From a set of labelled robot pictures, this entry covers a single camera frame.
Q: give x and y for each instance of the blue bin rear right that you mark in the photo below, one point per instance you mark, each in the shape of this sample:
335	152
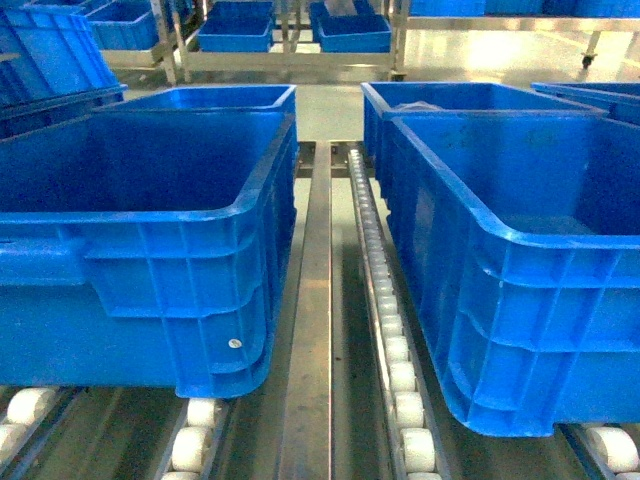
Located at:
381	98

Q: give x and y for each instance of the steel shelf rack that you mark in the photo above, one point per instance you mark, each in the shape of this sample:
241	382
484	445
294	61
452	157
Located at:
320	415

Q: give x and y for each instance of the blue bin front left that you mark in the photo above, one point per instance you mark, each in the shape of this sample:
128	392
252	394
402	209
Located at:
146	250

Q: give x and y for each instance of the background steel cart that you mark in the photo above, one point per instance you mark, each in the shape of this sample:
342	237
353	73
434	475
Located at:
178	51

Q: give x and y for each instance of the white roller track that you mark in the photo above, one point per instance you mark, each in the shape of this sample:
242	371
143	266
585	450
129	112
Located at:
412	444

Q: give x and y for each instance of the tilted blue bin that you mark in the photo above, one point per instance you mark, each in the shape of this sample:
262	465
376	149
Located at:
51	70

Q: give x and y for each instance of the blue bin front right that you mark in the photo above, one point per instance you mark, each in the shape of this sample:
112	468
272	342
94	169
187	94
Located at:
519	239

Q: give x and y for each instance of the blue bin far right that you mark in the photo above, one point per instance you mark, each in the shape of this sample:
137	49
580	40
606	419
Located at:
619	99

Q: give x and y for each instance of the background blue bin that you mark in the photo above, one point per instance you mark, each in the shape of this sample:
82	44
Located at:
238	27
364	32
124	25

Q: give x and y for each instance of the blue bin rear left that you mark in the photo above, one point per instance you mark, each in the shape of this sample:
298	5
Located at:
269	98

